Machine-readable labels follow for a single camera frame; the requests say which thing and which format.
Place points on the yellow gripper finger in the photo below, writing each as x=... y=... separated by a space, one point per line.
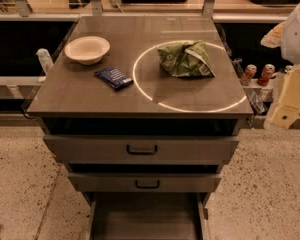
x=287 y=107
x=273 y=38

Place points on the green jalapeno chip bag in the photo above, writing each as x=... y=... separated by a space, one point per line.
x=185 y=59

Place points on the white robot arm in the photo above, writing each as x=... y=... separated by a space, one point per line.
x=290 y=51

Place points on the clear plastic bag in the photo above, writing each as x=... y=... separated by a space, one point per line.
x=254 y=99

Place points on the grey drawer cabinet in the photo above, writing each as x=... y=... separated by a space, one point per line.
x=73 y=101

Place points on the open bottom drawer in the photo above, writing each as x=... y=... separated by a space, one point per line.
x=147 y=216

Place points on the middle grey drawer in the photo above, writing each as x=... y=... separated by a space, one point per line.
x=175 y=183

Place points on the grey drawer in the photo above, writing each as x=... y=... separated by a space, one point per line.
x=175 y=183
x=142 y=150

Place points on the top grey drawer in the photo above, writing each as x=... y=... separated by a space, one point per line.
x=142 y=150

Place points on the red soda can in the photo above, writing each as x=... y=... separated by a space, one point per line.
x=248 y=74
x=266 y=74

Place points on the left red soda can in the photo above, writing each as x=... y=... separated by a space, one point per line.
x=248 y=74

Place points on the dark blue snack packet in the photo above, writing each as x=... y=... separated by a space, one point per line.
x=114 y=78

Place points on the white paper bowl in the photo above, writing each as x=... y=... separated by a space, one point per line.
x=87 y=50

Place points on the pale plastic bottle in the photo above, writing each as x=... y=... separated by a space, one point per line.
x=45 y=60

